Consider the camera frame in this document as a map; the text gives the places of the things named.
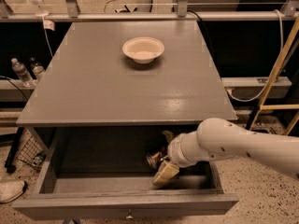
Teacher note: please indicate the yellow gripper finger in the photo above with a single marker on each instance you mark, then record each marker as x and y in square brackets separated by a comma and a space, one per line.
[165, 171]
[169, 136]

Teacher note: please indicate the open grey top drawer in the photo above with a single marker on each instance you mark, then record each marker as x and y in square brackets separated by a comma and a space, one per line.
[102, 172]

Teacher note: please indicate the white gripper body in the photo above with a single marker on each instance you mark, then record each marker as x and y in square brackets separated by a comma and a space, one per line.
[175, 151]

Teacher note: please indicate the clear water bottle left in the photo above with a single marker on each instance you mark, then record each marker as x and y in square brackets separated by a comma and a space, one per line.
[21, 71]

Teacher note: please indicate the green can in basket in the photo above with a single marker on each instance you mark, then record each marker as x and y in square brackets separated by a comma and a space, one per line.
[38, 159]

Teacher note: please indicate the black wire basket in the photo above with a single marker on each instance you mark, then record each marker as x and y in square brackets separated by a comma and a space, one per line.
[28, 151]

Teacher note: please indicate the white paper bowl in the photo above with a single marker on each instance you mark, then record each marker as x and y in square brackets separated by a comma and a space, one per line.
[143, 49]

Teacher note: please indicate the clear water bottle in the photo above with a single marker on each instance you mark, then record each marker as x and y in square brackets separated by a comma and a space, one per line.
[21, 71]
[37, 68]

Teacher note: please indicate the clear water bottle right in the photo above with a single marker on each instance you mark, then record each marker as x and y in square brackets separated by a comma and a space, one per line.
[37, 68]

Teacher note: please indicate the metal drawer knob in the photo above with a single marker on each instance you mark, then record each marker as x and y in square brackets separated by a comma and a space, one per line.
[129, 216]

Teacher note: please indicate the white sneaker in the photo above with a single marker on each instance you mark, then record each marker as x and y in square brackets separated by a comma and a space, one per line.
[11, 190]

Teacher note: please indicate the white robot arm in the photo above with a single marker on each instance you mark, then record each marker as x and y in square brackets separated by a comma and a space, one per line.
[218, 139]

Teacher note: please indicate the aluminium frame rail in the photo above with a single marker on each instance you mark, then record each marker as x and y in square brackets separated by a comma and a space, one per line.
[204, 16]

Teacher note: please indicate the grey wooden cabinet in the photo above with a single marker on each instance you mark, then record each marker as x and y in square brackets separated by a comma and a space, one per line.
[90, 82]

